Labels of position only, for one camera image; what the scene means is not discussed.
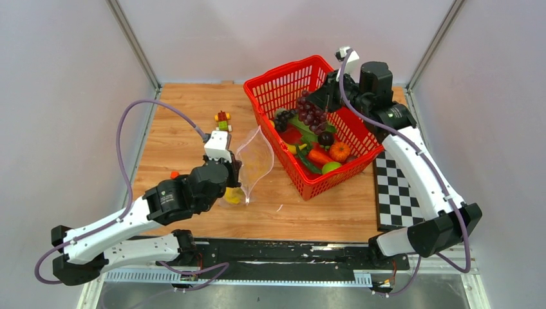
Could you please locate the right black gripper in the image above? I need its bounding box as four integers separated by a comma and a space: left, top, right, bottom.
306, 70, 370, 115

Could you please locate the purple toy grape bunch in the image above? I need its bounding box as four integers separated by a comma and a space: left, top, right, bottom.
296, 90, 327, 135

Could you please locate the yellow toy banana bunch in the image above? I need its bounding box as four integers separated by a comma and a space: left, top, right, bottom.
223, 153, 265, 207

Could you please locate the red plastic shopping basket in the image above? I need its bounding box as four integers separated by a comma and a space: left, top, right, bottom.
243, 55, 384, 200

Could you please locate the clear zip top bag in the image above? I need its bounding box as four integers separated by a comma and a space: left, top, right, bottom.
220, 126, 275, 207

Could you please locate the green toy apple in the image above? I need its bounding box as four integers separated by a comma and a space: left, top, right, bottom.
321, 161, 343, 175

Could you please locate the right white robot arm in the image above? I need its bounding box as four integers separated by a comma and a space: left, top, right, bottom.
308, 61, 482, 269

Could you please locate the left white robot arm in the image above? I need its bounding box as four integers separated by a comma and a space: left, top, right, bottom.
51, 158, 242, 286

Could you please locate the small red block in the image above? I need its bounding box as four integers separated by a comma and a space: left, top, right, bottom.
170, 171, 180, 180

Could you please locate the dark purple toy plum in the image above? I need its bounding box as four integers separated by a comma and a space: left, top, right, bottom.
317, 131, 335, 147

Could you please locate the green toy lettuce leaf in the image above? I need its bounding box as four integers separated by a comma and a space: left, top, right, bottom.
288, 116, 337, 144

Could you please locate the black toy grape bunch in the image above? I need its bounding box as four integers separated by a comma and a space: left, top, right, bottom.
273, 109, 296, 133

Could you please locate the orange toy pumpkin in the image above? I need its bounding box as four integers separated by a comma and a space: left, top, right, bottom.
328, 142, 351, 163

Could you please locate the colourful toy block car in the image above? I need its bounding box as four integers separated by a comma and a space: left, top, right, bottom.
214, 111, 232, 133

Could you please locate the green toy cucumber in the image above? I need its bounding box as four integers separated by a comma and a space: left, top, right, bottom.
296, 147, 322, 175

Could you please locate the black white checkerboard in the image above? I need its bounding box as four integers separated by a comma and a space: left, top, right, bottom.
373, 151, 424, 232

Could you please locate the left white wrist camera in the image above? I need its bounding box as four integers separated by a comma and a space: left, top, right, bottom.
204, 131, 232, 163

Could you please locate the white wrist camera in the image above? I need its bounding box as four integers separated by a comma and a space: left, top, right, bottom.
335, 46, 360, 75
204, 131, 232, 163

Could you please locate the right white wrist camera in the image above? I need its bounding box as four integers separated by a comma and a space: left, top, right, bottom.
335, 46, 360, 75

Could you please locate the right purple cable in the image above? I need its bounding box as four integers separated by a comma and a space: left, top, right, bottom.
337, 48, 473, 274

